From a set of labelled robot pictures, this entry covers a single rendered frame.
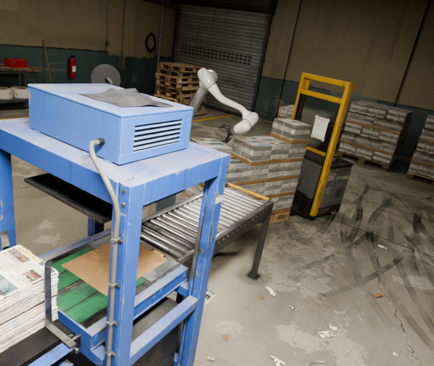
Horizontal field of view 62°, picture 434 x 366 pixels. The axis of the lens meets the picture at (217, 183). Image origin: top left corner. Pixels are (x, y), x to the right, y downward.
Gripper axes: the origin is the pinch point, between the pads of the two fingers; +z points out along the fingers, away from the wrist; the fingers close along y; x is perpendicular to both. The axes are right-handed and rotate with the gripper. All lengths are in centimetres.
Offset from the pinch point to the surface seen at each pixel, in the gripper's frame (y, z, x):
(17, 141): 20, -113, -197
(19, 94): -197, 576, -90
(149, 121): 21, -154, -155
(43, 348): 107, -123, -199
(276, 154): 23, 9, 84
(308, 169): 45, 40, 174
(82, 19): -409, 618, 81
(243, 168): 36, 14, 36
